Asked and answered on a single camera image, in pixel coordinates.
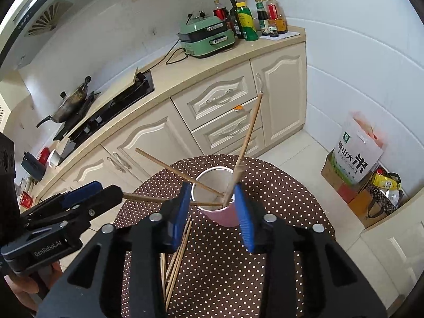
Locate wooden chopstick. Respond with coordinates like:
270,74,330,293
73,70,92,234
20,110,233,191
165,219,193,310
123,192,223,208
165,218,192,293
135,147,223,197
222,92,263,207
160,253,167,297

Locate pink paper cup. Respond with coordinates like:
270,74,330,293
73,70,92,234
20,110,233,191
191,167,239,228

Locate person left hand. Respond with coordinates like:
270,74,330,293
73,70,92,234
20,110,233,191
4,261,63,311

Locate white mug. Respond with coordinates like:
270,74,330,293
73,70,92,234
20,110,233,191
47,150,62,168

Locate black electric kettle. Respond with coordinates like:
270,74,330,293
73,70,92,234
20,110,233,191
21,152,46,182

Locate steel wok with lid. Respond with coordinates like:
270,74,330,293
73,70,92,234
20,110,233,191
36,76,91,128

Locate brown polka dot tablecloth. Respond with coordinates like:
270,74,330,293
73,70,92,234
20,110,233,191
114,154,335,317

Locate cardboard box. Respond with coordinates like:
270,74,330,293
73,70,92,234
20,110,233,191
321,153,405,228

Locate beige cutting board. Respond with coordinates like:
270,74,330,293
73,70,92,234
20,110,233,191
86,67,138,117

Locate yellow plastic bag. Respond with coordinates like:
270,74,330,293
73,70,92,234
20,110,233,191
372,169,401,190

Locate black gas cooktop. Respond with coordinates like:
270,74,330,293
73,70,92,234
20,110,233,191
58,71,154,164

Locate white rice bag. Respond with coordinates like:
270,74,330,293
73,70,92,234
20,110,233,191
331,112,385,185

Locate lower cream base cabinets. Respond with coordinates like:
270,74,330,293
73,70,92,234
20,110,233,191
31,41,307,202

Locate black range hood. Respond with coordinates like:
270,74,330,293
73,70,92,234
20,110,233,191
1,0,77,73

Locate green electric multicooker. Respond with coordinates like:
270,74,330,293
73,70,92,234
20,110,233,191
178,16,236,58

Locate dark olive oil bottle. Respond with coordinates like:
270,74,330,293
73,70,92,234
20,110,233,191
229,0,244,39

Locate green yellow oil bottle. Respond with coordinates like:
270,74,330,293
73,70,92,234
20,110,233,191
236,2,259,42

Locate dark soy sauce bottle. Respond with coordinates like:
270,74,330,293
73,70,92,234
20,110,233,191
255,0,269,36

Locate red label sauce bottle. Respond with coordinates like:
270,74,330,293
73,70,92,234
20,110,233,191
267,0,288,34

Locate black power cable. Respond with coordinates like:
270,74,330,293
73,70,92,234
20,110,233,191
142,39,189,72

